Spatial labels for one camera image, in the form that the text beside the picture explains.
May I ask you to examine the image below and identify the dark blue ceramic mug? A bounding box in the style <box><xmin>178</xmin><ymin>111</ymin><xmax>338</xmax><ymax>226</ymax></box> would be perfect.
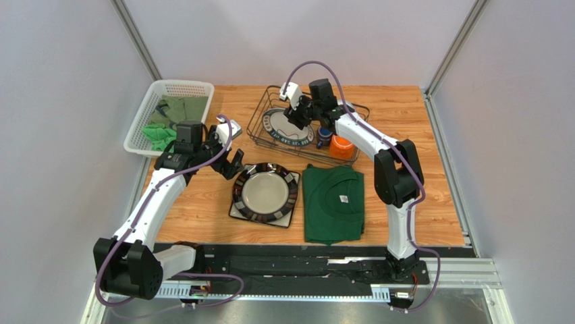
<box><xmin>316</xmin><ymin>127</ymin><xmax>333</xmax><ymax>149</ymax></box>

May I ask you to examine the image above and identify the round green rimmed plate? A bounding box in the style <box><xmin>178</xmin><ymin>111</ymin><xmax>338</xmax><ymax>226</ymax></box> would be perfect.
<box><xmin>261</xmin><ymin>108</ymin><xmax>314</xmax><ymax>147</ymax></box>

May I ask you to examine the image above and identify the aluminium frame post left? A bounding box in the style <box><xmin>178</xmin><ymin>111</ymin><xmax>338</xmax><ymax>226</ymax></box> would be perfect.
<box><xmin>111</xmin><ymin>0</ymin><xmax>162</xmax><ymax>81</ymax></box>

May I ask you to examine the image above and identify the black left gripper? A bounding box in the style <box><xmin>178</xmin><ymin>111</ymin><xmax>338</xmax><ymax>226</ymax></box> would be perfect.
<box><xmin>194</xmin><ymin>126</ymin><xmax>244</xmax><ymax>180</ymax></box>

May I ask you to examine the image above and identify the olive green cloth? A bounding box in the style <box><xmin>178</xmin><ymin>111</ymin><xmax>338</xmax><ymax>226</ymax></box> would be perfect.
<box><xmin>148</xmin><ymin>95</ymin><xmax>209</xmax><ymax>130</ymax></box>

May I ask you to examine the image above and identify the grey wire dish rack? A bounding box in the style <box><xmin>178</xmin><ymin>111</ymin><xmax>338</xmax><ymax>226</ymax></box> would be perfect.
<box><xmin>247</xmin><ymin>85</ymin><xmax>360</xmax><ymax>166</ymax></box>

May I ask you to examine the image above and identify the white plastic basket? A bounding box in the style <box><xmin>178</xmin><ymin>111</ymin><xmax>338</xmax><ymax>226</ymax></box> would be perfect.
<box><xmin>124</xmin><ymin>80</ymin><xmax>215</xmax><ymax>157</ymax></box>

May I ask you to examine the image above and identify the square floral ceramic plate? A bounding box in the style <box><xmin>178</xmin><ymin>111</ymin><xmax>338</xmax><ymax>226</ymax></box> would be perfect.
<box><xmin>228</xmin><ymin>167</ymin><xmax>301</xmax><ymax>229</ymax></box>

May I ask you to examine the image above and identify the aluminium front rail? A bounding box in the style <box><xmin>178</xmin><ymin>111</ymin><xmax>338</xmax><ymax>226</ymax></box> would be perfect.
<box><xmin>82</xmin><ymin>252</ymin><xmax>514</xmax><ymax>323</ymax></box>

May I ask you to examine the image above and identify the orange ceramic mug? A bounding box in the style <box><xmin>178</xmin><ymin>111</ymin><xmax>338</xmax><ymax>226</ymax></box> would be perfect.
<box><xmin>329</xmin><ymin>135</ymin><xmax>355</xmax><ymax>160</ymax></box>

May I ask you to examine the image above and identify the aluminium frame post right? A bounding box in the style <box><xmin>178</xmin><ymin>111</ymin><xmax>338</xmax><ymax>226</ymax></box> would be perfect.
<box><xmin>422</xmin><ymin>1</ymin><xmax>490</xmax><ymax>255</ymax></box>

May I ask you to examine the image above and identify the round black rimmed plate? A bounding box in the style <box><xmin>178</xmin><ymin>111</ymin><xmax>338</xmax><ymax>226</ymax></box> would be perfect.
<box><xmin>232</xmin><ymin>162</ymin><xmax>300</xmax><ymax>225</ymax></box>

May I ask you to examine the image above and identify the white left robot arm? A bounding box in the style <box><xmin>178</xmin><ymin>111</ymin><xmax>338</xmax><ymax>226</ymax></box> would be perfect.
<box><xmin>93</xmin><ymin>115</ymin><xmax>244</xmax><ymax>306</ymax></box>

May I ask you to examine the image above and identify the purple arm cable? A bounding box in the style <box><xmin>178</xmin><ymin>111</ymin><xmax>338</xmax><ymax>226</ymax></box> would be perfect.
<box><xmin>94</xmin><ymin>115</ymin><xmax>246</xmax><ymax>310</ymax></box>
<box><xmin>281</xmin><ymin>60</ymin><xmax>442</xmax><ymax>314</ymax></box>

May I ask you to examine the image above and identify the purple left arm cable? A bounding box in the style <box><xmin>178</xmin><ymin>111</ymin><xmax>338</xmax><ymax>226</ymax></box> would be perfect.
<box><xmin>94</xmin><ymin>115</ymin><xmax>246</xmax><ymax>310</ymax></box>

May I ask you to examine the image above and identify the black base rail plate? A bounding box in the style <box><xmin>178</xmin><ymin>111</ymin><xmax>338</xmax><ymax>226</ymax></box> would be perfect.
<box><xmin>153</xmin><ymin>243</ymin><xmax>477</xmax><ymax>298</ymax></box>

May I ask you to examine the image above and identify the folded dark green t-shirt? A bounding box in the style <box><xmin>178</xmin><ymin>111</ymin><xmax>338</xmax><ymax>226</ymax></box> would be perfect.
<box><xmin>302</xmin><ymin>166</ymin><xmax>366</xmax><ymax>246</ymax></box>

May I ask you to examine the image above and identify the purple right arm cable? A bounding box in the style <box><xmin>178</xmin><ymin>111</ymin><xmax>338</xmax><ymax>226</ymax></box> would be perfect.
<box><xmin>281</xmin><ymin>60</ymin><xmax>442</xmax><ymax>314</ymax></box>

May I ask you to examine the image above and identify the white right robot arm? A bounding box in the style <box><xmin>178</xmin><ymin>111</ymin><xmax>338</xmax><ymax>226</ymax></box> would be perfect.
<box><xmin>279</xmin><ymin>78</ymin><xmax>425</xmax><ymax>282</ymax></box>

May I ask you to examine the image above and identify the aluminium frame post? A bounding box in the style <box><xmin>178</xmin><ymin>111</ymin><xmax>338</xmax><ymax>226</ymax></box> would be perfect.
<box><xmin>111</xmin><ymin>0</ymin><xmax>162</xmax><ymax>81</ymax></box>
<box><xmin>422</xmin><ymin>1</ymin><xmax>490</xmax><ymax>255</ymax></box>

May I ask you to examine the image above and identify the bright green cloth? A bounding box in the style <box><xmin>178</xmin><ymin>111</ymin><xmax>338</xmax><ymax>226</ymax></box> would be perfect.
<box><xmin>141</xmin><ymin>124</ymin><xmax>176</xmax><ymax>151</ymax></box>

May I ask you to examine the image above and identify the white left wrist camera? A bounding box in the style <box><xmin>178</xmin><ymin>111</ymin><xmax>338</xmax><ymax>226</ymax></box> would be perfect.
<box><xmin>215</xmin><ymin>114</ymin><xmax>243</xmax><ymax>151</ymax></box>

